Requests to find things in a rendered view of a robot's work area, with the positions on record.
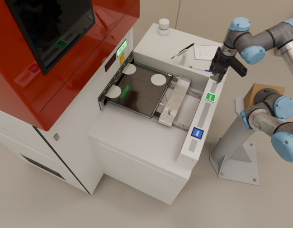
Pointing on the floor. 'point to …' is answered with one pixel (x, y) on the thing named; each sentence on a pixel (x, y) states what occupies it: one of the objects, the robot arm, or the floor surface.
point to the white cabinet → (138, 172)
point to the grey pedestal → (236, 151)
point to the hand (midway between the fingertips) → (219, 82)
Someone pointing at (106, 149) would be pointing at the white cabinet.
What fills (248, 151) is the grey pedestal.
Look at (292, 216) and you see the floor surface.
